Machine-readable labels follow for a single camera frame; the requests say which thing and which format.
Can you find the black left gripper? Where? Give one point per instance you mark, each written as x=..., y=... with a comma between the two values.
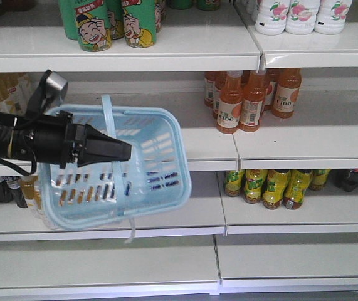
x=57, y=140

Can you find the light blue plastic basket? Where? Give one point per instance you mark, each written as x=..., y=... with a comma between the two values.
x=155, y=179

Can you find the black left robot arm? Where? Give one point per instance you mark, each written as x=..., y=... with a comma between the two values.
x=7, y=122

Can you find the coke bottle red label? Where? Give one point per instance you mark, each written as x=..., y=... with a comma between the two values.
x=347, y=179

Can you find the orange vitamin drink bottle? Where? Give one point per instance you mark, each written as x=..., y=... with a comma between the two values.
x=27, y=187

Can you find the green cartoon drink can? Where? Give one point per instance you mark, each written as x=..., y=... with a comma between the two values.
x=139, y=23
x=92, y=25

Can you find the orange C100 juice bottle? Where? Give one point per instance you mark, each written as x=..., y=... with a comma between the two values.
x=287, y=91
x=230, y=102
x=254, y=93

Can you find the yellow lemon tea bottle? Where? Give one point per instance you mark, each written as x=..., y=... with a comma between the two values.
x=276, y=183
x=233, y=182
x=319, y=179
x=299, y=182
x=253, y=189

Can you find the white peach drink bottle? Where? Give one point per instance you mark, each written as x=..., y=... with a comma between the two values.
x=271, y=17
x=301, y=16
x=331, y=16

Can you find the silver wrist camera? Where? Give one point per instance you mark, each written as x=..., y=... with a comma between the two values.
x=53, y=87

